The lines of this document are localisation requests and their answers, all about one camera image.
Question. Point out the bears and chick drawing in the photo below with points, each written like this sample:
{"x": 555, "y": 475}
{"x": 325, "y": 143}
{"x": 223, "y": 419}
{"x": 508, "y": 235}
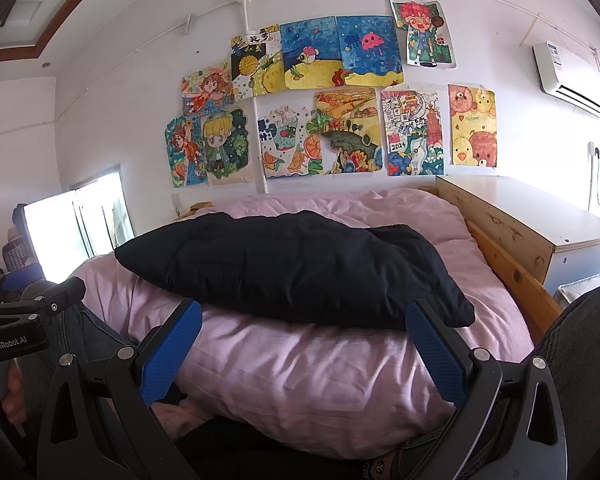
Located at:
{"x": 472, "y": 125}

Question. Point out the yellow pineapple drawing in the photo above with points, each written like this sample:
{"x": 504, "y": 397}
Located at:
{"x": 255, "y": 67}

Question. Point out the orange-haired girl drawing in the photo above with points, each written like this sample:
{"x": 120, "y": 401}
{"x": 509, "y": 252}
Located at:
{"x": 207, "y": 90}

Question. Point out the bright window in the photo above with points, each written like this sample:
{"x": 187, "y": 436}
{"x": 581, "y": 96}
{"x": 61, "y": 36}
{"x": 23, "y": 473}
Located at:
{"x": 55, "y": 230}

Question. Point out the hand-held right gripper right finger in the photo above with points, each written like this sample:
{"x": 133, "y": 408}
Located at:
{"x": 435, "y": 355}

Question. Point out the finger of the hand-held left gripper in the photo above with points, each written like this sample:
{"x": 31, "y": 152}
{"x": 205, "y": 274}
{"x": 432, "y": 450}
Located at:
{"x": 62, "y": 297}

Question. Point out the fish underwater drawing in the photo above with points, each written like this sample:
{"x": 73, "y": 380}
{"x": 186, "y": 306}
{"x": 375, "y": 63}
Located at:
{"x": 310, "y": 55}

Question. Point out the tower city drawing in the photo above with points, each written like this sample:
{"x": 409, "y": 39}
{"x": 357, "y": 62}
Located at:
{"x": 412, "y": 130}

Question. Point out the person's right leg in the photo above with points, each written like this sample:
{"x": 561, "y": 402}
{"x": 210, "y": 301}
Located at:
{"x": 590, "y": 340}

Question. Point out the swimming girl drawing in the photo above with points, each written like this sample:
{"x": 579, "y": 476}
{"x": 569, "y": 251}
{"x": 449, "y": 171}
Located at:
{"x": 182, "y": 152}

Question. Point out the wooden cabinet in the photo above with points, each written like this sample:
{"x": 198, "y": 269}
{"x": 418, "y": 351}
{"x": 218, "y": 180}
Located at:
{"x": 530, "y": 210}

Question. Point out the person's left leg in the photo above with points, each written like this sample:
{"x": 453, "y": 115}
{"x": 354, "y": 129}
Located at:
{"x": 95, "y": 330}

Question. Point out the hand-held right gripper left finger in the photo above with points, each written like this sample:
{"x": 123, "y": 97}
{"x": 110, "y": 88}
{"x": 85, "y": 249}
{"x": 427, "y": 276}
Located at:
{"x": 172, "y": 360}

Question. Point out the white air conditioner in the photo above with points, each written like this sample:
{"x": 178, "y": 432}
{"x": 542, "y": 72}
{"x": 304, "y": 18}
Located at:
{"x": 565, "y": 72}

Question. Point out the person's left hand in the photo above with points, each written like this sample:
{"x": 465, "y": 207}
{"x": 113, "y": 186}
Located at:
{"x": 15, "y": 395}

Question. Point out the black puffer jacket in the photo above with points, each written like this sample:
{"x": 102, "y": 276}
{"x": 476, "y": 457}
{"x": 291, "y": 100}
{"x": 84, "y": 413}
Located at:
{"x": 290, "y": 265}

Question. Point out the pink jellyfish drawing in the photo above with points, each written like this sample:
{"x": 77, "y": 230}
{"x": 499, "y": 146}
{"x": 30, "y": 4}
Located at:
{"x": 370, "y": 50}

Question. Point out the citrus fruit drawing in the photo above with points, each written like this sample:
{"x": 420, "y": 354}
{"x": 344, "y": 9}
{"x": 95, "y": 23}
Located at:
{"x": 285, "y": 145}

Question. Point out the pink duvet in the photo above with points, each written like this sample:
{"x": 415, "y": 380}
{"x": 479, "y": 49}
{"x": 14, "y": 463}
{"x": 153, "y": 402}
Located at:
{"x": 305, "y": 375}

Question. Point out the blond character drawing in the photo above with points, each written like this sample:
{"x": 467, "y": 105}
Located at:
{"x": 225, "y": 145}

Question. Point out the red-haired boy drawing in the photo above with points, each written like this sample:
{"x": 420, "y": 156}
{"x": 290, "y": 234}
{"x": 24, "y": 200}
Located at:
{"x": 422, "y": 32}

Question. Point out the white wall pipe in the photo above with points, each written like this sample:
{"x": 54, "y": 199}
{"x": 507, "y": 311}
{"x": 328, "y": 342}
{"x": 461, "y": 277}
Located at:
{"x": 252, "y": 25}

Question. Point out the person's leg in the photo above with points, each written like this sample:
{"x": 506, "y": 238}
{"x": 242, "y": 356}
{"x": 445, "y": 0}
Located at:
{"x": 590, "y": 340}
{"x": 95, "y": 330}

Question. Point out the wooden bed frame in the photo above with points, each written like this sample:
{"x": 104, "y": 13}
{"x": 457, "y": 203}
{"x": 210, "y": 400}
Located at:
{"x": 510, "y": 270}

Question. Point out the black mesh chair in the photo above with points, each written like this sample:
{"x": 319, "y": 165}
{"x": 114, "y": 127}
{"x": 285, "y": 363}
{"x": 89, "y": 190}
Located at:
{"x": 20, "y": 255}

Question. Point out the field landscape drawing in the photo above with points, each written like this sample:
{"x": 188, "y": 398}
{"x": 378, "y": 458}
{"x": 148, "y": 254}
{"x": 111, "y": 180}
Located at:
{"x": 350, "y": 130}

